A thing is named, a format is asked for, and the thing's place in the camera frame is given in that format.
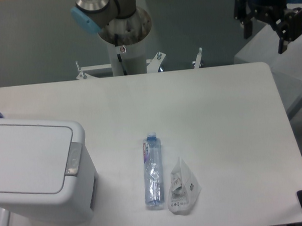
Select clear plastic water bottle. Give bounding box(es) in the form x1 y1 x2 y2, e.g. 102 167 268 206
142 132 165 210

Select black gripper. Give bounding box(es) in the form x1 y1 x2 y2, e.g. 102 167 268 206
233 0 302 54

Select grey trash can push button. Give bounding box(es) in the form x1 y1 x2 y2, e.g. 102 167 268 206
65 142 82 176

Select white box beside table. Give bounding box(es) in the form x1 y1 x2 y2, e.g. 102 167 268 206
234 3 302 119

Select crumpled white plastic wrapper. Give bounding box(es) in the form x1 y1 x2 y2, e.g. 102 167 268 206
167 158 201 216

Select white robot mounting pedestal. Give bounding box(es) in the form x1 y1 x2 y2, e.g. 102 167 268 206
98 7 152 64

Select white metal base frame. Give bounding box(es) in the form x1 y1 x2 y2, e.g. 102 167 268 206
74 47 204 81

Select black cable on pedestal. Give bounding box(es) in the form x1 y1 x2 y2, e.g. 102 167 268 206
113 32 128 76

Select white trash can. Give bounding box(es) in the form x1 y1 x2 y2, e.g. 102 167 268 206
0 118 98 223

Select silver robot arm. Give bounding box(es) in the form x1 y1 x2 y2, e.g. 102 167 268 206
71 0 302 54

